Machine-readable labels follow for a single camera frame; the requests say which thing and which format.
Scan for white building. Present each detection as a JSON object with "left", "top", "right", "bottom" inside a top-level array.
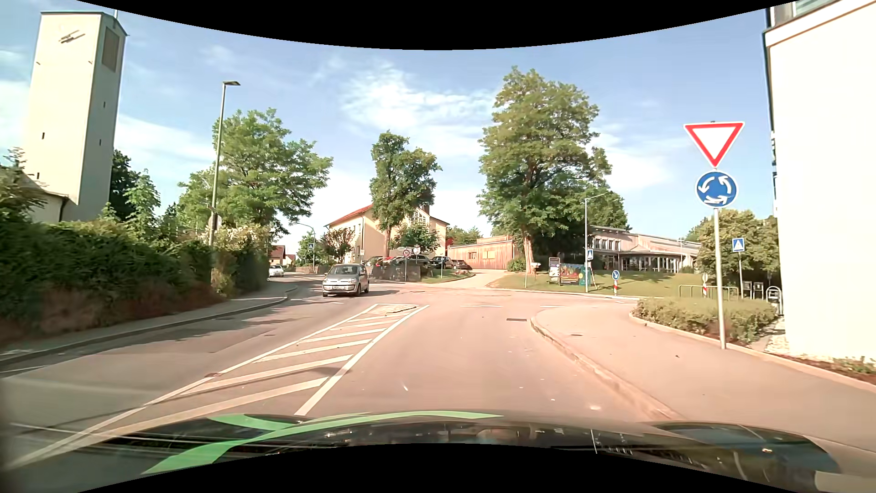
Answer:
[{"left": 763, "top": 0, "right": 876, "bottom": 362}]

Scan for grass lawn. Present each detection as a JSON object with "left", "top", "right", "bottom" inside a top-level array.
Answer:
[{"left": 489, "top": 270, "right": 706, "bottom": 299}]

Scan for long green hedge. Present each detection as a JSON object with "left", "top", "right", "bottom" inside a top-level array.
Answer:
[{"left": 0, "top": 218, "right": 271, "bottom": 343}]

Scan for round green tree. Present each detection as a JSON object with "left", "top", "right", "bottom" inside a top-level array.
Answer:
[{"left": 686, "top": 208, "right": 781, "bottom": 287}]

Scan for silver small car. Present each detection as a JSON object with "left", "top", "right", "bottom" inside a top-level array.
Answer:
[{"left": 322, "top": 263, "right": 370, "bottom": 297}]

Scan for car's own bonnet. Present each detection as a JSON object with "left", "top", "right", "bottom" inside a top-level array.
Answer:
[{"left": 89, "top": 409, "right": 876, "bottom": 493}]

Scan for red leaved small tree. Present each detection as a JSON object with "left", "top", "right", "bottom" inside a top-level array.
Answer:
[{"left": 319, "top": 227, "right": 355, "bottom": 264}]

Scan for grey lamp post with sign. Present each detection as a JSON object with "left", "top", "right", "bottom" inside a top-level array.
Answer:
[{"left": 582, "top": 193, "right": 609, "bottom": 294}]

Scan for curved lamp post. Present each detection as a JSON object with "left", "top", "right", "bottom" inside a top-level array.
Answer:
[{"left": 293, "top": 221, "right": 318, "bottom": 269}]

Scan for colourful billboard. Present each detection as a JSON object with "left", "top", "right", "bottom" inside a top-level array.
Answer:
[{"left": 558, "top": 263, "right": 594, "bottom": 287}]

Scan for narrow asphalt pavement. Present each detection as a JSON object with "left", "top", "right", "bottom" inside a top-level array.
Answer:
[{"left": 0, "top": 281, "right": 298, "bottom": 357}]

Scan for slim tall tree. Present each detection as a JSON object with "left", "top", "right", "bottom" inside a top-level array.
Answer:
[{"left": 369, "top": 130, "right": 443, "bottom": 256}]

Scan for row of parked cars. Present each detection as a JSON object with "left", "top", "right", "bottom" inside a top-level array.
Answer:
[{"left": 364, "top": 255, "right": 473, "bottom": 272}]

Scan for pedestrian crossing sign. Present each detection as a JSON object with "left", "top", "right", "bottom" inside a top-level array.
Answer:
[{"left": 731, "top": 237, "right": 747, "bottom": 299}]

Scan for large tall tree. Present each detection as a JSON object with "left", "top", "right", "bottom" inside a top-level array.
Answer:
[{"left": 477, "top": 66, "right": 631, "bottom": 275}]

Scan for large broad tree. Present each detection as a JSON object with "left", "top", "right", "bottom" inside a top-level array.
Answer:
[{"left": 177, "top": 107, "right": 334, "bottom": 241}]

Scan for tall grey lamp post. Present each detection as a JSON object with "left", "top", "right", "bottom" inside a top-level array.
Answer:
[{"left": 207, "top": 80, "right": 242, "bottom": 247}]

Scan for give way and roundabout sign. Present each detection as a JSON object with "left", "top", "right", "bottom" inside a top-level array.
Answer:
[{"left": 683, "top": 121, "right": 746, "bottom": 351}]

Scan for grey asphalt road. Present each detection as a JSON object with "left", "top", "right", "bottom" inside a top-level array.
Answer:
[{"left": 0, "top": 273, "right": 685, "bottom": 473}]

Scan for pale tall tower building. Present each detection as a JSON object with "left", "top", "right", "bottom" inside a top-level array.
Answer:
[{"left": 21, "top": 10, "right": 128, "bottom": 224}]

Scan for low reddish wooden building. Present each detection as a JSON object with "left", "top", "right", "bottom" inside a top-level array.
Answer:
[{"left": 447, "top": 226, "right": 702, "bottom": 273}]

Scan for road markings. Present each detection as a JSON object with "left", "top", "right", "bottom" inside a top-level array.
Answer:
[{"left": 7, "top": 303, "right": 431, "bottom": 470}]

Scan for low green hedge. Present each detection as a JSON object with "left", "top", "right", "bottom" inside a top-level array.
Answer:
[{"left": 633, "top": 297, "right": 779, "bottom": 343}]

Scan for metal railing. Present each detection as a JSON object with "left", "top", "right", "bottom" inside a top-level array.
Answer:
[{"left": 678, "top": 283, "right": 740, "bottom": 301}]

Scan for cream house with red roof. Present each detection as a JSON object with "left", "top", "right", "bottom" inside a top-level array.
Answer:
[{"left": 324, "top": 203, "right": 450, "bottom": 264}]

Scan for grey paved pavement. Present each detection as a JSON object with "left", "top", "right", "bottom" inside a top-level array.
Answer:
[{"left": 532, "top": 301, "right": 876, "bottom": 453}]

